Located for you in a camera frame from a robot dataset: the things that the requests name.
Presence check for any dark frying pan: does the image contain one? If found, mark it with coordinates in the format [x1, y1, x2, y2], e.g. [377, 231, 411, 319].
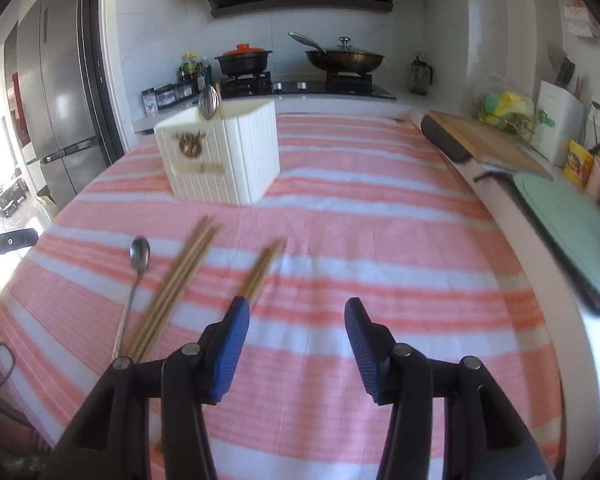
[288, 32, 385, 73]

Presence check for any black gas stove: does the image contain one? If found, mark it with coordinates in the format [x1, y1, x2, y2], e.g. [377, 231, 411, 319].
[215, 71, 397, 101]

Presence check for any black cooking pot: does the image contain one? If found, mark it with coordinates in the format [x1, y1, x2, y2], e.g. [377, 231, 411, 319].
[214, 50, 273, 77]

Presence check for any green cutting board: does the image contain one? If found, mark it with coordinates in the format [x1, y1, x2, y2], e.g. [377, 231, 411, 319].
[511, 170, 600, 311]

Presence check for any red pot lid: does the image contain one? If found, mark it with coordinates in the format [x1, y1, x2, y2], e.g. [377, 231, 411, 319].
[221, 43, 266, 56]

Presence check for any white ribbed utensil holder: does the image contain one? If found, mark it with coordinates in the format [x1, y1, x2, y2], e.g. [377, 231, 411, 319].
[154, 99, 281, 206]

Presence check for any black-handled knife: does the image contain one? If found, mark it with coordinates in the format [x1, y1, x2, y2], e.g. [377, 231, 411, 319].
[555, 57, 577, 87]

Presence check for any glass french press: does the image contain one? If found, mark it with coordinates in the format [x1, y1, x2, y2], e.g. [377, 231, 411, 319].
[409, 55, 434, 96]

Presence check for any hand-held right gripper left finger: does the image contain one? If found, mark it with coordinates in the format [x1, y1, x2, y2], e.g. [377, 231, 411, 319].
[50, 296, 253, 480]

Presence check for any black oblong pad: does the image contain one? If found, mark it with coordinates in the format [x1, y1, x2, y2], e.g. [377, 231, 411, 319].
[420, 115, 473, 163]

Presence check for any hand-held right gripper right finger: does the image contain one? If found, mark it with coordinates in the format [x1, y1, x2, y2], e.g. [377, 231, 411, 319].
[344, 297, 556, 480]

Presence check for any long-handled steel spoon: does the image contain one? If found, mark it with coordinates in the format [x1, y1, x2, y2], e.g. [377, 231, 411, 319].
[111, 236, 152, 361]

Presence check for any yellow snack packet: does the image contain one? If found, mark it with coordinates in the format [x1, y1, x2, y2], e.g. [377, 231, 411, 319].
[562, 140, 595, 188]

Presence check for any grey refrigerator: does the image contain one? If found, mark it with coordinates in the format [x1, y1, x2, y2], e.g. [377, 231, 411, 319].
[2, 0, 126, 211]

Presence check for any red hanging decoration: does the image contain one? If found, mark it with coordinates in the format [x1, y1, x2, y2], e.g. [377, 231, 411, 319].
[11, 72, 31, 148]

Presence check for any clear plastic bag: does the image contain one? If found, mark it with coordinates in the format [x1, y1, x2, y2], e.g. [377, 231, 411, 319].
[472, 75, 556, 136]

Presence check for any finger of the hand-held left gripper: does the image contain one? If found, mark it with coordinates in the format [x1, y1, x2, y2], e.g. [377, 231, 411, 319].
[0, 228, 39, 261]

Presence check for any glass pan lid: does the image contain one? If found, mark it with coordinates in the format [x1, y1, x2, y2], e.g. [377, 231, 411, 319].
[305, 36, 383, 57]

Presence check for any dark sauce bottle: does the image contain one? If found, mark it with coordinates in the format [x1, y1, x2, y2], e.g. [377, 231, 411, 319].
[192, 62, 213, 95]

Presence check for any wall paper notice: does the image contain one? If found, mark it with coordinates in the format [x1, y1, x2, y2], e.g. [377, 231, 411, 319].
[555, 0, 600, 38]

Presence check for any wooden cutting board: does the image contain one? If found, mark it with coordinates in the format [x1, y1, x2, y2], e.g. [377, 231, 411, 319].
[426, 110, 555, 181]

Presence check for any white knife holder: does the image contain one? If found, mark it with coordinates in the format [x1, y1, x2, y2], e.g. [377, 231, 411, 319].
[532, 80, 585, 167]

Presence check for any pink striped tablecloth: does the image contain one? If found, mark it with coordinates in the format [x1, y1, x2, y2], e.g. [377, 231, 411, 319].
[0, 112, 566, 480]

